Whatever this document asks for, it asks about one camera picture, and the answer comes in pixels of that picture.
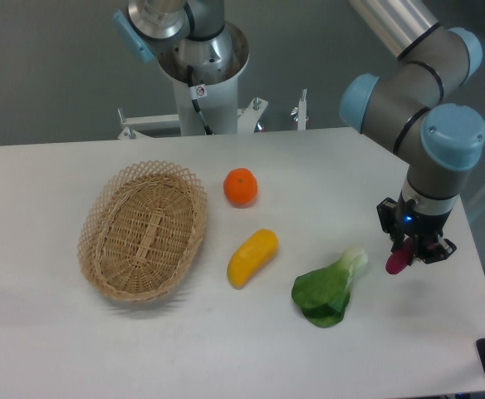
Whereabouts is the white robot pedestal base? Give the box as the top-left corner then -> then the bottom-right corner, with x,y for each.
116,20 -> 310,140

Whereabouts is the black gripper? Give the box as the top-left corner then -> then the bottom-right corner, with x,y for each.
376,195 -> 457,264

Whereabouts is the yellow mango fruit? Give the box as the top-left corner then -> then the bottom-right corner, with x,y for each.
227,229 -> 279,289

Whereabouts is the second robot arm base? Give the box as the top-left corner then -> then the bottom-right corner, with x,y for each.
112,1 -> 234,84

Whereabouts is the purple sweet potato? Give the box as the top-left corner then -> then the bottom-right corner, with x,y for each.
385,238 -> 414,275

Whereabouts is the orange tangerine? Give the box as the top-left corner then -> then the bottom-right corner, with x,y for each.
223,168 -> 258,206

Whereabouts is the woven wicker basket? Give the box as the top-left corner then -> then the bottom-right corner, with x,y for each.
78,160 -> 208,302

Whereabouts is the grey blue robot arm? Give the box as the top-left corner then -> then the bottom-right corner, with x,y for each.
340,1 -> 485,274

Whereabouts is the black cable on pedestal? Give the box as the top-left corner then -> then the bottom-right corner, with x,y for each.
186,65 -> 214,136

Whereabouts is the green bok choy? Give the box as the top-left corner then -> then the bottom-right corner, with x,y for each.
291,246 -> 368,328

